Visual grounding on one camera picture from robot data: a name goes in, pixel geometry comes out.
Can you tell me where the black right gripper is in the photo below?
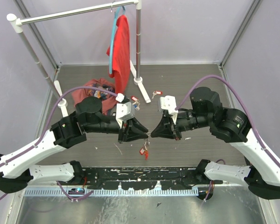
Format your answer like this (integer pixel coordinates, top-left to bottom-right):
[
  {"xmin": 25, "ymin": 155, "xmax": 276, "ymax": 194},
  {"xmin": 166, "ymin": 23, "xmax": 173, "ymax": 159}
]
[{"xmin": 150, "ymin": 110, "xmax": 212, "ymax": 140}]

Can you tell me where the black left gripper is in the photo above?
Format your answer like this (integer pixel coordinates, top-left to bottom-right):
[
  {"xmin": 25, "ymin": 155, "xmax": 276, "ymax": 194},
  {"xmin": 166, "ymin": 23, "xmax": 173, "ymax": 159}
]
[{"xmin": 85, "ymin": 116, "xmax": 150, "ymax": 145}]

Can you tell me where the key with red tag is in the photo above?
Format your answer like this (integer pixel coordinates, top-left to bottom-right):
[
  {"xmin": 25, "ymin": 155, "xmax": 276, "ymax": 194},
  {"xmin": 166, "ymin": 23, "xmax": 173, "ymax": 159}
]
[
  {"xmin": 140, "ymin": 146, "xmax": 147, "ymax": 155},
  {"xmin": 131, "ymin": 96, "xmax": 139, "ymax": 103}
]

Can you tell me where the red carabiner keyring with chain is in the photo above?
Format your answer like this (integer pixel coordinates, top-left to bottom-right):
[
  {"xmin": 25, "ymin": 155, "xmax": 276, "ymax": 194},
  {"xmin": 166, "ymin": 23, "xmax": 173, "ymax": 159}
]
[{"xmin": 144, "ymin": 132, "xmax": 151, "ymax": 161}]

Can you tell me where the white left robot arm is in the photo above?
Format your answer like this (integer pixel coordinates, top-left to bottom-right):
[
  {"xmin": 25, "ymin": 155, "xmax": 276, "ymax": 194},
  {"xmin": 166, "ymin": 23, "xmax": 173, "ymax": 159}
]
[{"xmin": 0, "ymin": 97, "xmax": 148, "ymax": 194}]

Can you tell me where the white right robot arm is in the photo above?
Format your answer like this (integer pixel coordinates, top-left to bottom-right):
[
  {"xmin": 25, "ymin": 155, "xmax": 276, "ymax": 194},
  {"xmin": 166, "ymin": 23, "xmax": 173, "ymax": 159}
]
[{"xmin": 151, "ymin": 87, "xmax": 280, "ymax": 200}]

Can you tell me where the key with blue tag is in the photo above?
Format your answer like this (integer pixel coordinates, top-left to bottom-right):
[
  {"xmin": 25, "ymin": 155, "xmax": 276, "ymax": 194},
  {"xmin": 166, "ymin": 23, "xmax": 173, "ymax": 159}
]
[{"xmin": 133, "ymin": 104, "xmax": 140, "ymax": 111}]

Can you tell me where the crumpled maroon t-shirt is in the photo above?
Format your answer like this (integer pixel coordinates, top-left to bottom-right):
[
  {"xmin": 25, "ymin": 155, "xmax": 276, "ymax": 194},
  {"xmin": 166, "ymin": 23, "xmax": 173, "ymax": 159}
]
[{"xmin": 71, "ymin": 78, "xmax": 117, "ymax": 115}]

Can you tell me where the red tag key by rack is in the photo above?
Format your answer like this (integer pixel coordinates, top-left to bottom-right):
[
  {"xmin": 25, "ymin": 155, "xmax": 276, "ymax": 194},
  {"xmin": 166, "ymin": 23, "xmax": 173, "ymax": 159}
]
[{"xmin": 152, "ymin": 91, "xmax": 163, "ymax": 99}]

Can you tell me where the blue clothes hanger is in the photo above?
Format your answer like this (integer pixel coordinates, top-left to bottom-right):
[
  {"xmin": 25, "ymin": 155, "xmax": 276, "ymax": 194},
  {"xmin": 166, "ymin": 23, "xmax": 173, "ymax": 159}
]
[{"xmin": 108, "ymin": 6, "xmax": 126, "ymax": 75}]

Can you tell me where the red hanging t-shirt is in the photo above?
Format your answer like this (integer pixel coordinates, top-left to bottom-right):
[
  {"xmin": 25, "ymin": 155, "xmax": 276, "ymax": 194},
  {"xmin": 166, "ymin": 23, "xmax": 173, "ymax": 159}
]
[{"xmin": 106, "ymin": 15, "xmax": 130, "ymax": 94}]

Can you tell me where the small circuit board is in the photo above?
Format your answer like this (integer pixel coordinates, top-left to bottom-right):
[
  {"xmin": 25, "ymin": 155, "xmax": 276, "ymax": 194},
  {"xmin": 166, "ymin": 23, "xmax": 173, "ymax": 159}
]
[{"xmin": 68, "ymin": 188, "xmax": 85, "ymax": 195}]

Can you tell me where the white metal clothes rack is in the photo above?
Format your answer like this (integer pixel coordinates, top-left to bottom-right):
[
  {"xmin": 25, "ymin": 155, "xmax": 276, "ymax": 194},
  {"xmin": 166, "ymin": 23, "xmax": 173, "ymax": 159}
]
[{"xmin": 13, "ymin": 0, "xmax": 151, "ymax": 104}]

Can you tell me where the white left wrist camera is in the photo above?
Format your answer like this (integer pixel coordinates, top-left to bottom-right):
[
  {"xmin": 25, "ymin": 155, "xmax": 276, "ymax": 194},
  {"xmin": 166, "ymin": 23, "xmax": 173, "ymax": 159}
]
[{"xmin": 115, "ymin": 93, "xmax": 135, "ymax": 128}]

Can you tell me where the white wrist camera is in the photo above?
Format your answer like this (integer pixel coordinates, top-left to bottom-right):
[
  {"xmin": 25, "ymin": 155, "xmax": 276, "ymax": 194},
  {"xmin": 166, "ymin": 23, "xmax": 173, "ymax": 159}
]
[
  {"xmin": 115, "ymin": 93, "xmax": 135, "ymax": 128},
  {"xmin": 158, "ymin": 96, "xmax": 178, "ymax": 124}
]

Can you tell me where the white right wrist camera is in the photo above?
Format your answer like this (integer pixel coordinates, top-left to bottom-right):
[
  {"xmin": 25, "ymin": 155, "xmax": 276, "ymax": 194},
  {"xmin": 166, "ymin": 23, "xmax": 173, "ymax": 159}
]
[{"xmin": 158, "ymin": 96, "xmax": 178, "ymax": 124}]

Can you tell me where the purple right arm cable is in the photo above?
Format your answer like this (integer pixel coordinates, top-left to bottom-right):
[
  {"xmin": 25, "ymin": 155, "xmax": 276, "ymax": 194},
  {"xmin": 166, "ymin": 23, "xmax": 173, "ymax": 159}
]
[{"xmin": 175, "ymin": 74, "xmax": 280, "ymax": 177}]

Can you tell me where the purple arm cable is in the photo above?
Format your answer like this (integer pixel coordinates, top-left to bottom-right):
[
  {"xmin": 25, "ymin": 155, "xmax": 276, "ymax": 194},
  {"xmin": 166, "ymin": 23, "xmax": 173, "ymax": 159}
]
[
  {"xmin": 175, "ymin": 74, "xmax": 280, "ymax": 177},
  {"xmin": 0, "ymin": 85, "xmax": 119, "ymax": 206}
]

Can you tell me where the perforated cable duct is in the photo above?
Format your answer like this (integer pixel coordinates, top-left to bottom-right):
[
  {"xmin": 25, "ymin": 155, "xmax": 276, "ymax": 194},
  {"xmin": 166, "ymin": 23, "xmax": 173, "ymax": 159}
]
[{"xmin": 24, "ymin": 187, "xmax": 199, "ymax": 197}]

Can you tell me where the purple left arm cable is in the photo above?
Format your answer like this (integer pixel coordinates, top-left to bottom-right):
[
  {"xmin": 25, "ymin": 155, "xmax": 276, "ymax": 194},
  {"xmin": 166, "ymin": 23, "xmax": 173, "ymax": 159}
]
[{"xmin": 0, "ymin": 85, "xmax": 119, "ymax": 206}]

